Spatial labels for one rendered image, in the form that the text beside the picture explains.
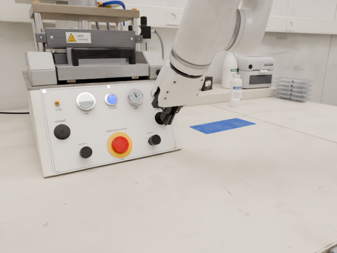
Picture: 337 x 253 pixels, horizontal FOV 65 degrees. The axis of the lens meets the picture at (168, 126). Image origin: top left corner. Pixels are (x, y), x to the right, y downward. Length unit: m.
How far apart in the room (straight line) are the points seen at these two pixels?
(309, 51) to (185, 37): 1.90
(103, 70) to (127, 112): 0.11
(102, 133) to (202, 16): 0.34
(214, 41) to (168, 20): 0.98
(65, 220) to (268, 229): 0.31
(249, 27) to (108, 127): 0.37
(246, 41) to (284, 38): 1.60
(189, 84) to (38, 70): 0.32
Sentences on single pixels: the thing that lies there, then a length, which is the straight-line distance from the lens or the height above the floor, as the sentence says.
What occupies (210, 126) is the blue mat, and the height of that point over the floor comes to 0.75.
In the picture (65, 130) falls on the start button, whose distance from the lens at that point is 0.61.
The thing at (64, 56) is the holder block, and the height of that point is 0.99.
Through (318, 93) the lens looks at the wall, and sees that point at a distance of 2.53.
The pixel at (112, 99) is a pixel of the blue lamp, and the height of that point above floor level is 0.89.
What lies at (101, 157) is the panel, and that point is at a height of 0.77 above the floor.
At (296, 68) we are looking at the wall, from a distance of 2.24.
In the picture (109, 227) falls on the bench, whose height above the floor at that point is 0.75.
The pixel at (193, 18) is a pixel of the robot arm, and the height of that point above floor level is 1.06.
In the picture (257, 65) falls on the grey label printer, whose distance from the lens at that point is 1.53.
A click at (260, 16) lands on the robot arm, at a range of 0.52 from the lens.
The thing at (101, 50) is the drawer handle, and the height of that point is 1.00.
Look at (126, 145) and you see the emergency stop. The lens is 0.63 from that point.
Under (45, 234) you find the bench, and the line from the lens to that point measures 0.45.
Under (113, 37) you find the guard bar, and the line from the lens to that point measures 0.76.
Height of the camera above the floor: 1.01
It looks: 16 degrees down
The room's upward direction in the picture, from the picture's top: straight up
